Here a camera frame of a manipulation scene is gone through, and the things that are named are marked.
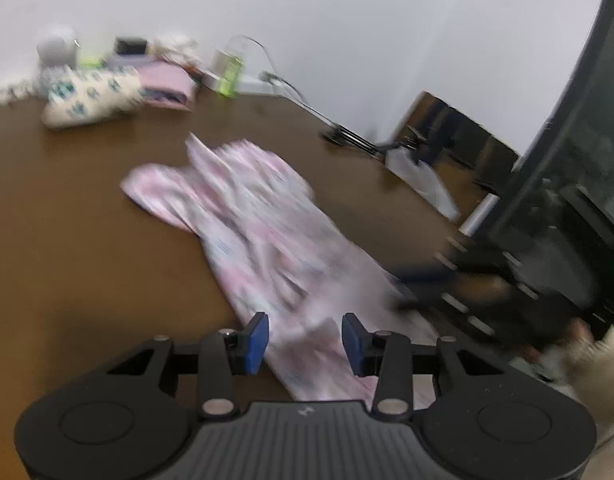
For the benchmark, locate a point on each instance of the white roll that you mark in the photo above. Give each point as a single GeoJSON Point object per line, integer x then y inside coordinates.
{"type": "Point", "coordinates": [479, 215]}

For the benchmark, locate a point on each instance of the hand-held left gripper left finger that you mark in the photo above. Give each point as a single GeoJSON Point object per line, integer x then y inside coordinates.
{"type": "Point", "coordinates": [257, 342]}

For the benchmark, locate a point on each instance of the small white jars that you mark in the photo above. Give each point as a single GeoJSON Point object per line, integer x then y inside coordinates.
{"type": "Point", "coordinates": [9, 91]}

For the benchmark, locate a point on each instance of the white round toy robot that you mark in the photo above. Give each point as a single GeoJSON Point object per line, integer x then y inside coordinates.
{"type": "Point", "coordinates": [57, 50]}

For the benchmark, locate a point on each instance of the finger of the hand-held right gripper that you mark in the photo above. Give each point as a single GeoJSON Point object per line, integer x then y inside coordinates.
{"type": "Point", "coordinates": [429, 275]}
{"type": "Point", "coordinates": [417, 304]}

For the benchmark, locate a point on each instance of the person's right forearm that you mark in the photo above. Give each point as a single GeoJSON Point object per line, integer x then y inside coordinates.
{"type": "Point", "coordinates": [602, 385]}

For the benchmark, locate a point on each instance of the lavender folded cloth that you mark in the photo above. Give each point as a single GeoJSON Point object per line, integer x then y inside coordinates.
{"type": "Point", "coordinates": [129, 62]}

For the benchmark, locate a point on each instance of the brown wooden chair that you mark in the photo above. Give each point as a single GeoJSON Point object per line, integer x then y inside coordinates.
{"type": "Point", "coordinates": [457, 135]}

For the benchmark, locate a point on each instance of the black box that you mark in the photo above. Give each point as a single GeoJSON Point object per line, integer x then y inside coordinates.
{"type": "Point", "coordinates": [131, 46]}

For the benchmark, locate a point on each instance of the green liquid bottle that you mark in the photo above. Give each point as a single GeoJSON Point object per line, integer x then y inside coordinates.
{"type": "Point", "coordinates": [230, 77]}

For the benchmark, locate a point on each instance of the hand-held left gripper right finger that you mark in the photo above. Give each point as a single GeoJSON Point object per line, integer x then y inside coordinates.
{"type": "Point", "coordinates": [353, 342]}

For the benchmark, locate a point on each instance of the pink floral garment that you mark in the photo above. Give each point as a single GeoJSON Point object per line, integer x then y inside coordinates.
{"type": "Point", "coordinates": [257, 220]}

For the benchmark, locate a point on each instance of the pink folded clothes stack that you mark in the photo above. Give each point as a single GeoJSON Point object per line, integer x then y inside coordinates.
{"type": "Point", "coordinates": [169, 82]}

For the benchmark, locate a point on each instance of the cream folded cloth teal print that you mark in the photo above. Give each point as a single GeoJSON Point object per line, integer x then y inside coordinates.
{"type": "Point", "coordinates": [87, 97]}

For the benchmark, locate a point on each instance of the small green object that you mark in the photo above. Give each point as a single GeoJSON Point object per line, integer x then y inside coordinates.
{"type": "Point", "coordinates": [91, 61]}

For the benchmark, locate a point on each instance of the black tripod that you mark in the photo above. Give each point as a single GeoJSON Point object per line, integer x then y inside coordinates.
{"type": "Point", "coordinates": [354, 140]}

